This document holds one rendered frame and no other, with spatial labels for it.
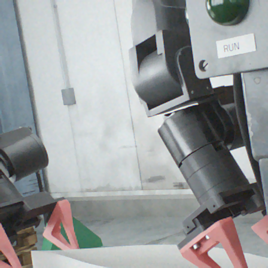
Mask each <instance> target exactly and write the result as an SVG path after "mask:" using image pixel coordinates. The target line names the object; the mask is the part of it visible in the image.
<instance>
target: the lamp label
mask: <svg viewBox="0 0 268 268"><path fill-rule="evenodd" d="M216 45H217V53H218V58H223V57H226V56H233V55H237V54H244V53H248V52H250V51H256V50H255V41H254V33H252V34H249V35H242V36H236V37H234V38H230V39H224V40H221V41H217V43H216Z"/></svg>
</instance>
